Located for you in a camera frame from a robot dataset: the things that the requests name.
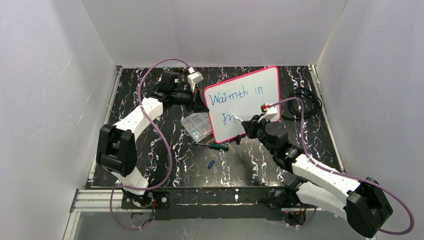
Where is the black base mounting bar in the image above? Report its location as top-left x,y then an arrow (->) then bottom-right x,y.
120,186 -> 314,224

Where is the pink framed whiteboard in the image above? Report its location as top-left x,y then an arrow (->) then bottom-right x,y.
203,66 -> 281,143

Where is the green handled screwdriver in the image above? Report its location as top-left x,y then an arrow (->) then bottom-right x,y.
194,143 -> 229,151

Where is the clear plastic screw box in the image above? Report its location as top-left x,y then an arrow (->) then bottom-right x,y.
180,112 -> 212,143

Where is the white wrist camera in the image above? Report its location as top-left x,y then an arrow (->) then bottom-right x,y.
258,103 -> 280,123
187,67 -> 204,92

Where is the aluminium rail left edge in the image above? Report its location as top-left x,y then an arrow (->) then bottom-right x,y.
62,66 -> 123,240

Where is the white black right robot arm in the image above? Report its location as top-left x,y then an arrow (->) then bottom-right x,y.
241,115 -> 393,238

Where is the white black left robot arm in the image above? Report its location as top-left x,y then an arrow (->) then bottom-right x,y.
96,67 -> 209,196

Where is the large coiled black cable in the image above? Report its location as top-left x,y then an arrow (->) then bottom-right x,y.
287,87 -> 323,121

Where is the aluminium rail edge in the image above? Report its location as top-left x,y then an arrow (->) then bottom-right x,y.
308,64 -> 346,173
62,66 -> 123,240

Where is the blue marker cap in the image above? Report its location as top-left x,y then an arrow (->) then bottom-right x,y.
207,160 -> 216,169

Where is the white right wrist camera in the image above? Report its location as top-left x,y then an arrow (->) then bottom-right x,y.
258,103 -> 280,123

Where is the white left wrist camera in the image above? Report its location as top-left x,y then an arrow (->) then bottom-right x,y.
187,67 -> 204,92

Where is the aluminium rail right edge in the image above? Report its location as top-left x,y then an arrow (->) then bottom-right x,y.
308,64 -> 346,173

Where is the white blue marker pen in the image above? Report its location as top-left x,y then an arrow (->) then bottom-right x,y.
232,115 -> 243,123

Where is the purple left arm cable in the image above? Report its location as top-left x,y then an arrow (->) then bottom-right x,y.
109,57 -> 191,232

